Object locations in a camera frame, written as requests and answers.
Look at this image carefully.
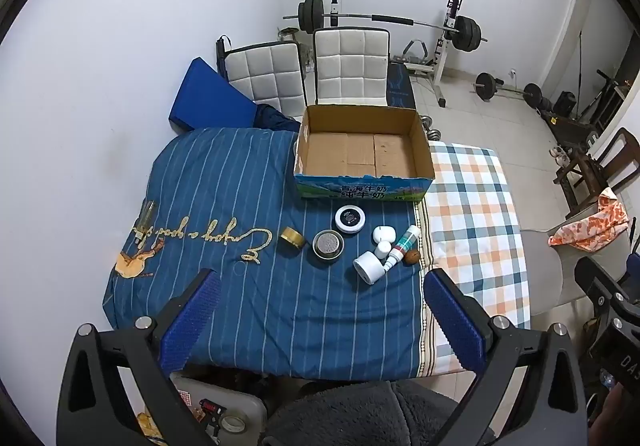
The dark wooden chair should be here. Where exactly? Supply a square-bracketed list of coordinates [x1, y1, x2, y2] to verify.
[552, 126, 640, 219]

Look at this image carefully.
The round metal tin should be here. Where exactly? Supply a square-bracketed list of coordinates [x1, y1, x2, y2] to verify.
[312, 229, 345, 265]

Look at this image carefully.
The short barbell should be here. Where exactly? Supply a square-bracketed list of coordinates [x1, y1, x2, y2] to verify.
[471, 72, 543, 108]

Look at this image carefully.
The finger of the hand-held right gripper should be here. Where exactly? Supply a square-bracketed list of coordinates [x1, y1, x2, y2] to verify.
[574, 256, 640, 333]

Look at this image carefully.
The white bottle with green label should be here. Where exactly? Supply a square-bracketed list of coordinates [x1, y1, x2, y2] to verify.
[382, 225, 422, 273]

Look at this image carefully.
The white jar with black lid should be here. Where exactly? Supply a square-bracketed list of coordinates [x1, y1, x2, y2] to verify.
[334, 205, 367, 233]

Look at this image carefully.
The orange patterned cloth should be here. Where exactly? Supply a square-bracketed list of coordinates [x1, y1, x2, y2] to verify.
[547, 187, 628, 252]

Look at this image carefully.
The blue cushion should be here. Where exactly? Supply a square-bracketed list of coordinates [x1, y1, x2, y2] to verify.
[167, 57, 258, 132]

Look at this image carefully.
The gold tape roll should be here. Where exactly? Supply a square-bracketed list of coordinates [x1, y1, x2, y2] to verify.
[279, 226, 306, 252]

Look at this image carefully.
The metal dumbbell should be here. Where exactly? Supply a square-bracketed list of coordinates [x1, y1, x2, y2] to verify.
[421, 115, 443, 142]

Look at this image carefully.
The long barbell with black plates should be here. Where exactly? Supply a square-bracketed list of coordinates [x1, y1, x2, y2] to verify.
[282, 0, 488, 52]

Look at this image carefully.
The grey chair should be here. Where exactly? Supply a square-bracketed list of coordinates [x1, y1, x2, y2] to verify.
[520, 216, 631, 317]

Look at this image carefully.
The grey fleece clothing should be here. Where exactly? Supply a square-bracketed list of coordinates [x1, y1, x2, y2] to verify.
[267, 378, 481, 446]

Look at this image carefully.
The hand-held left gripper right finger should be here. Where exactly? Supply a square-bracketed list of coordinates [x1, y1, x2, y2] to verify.
[423, 268, 587, 446]

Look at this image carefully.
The dark blue cloth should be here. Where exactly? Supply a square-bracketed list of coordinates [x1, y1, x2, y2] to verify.
[252, 104, 303, 132]

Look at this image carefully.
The grey plastic stool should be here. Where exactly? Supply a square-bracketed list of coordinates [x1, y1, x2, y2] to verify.
[167, 371, 268, 446]

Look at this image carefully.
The cardboard box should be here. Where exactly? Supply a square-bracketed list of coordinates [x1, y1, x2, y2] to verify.
[294, 105, 436, 202]

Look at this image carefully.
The clear glass bottle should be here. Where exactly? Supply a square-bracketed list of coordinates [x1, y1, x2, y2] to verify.
[136, 200, 158, 242]

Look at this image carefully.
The blue striped blanket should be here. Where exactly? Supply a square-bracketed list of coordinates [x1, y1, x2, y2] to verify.
[102, 126, 436, 379]

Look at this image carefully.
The plaid bed sheet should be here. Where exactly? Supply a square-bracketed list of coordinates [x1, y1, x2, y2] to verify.
[417, 141, 532, 377]

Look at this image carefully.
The white padded chair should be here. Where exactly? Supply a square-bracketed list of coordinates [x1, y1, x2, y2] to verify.
[222, 41, 308, 119]
[312, 28, 391, 108]

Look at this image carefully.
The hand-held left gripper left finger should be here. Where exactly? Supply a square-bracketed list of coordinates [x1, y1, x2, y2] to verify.
[56, 268, 223, 446]

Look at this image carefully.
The white round jar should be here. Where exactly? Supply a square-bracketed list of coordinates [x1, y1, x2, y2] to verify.
[353, 251, 385, 284]

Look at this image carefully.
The white weight bench rack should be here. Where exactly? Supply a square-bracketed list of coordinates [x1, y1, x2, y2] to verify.
[325, 0, 473, 110]

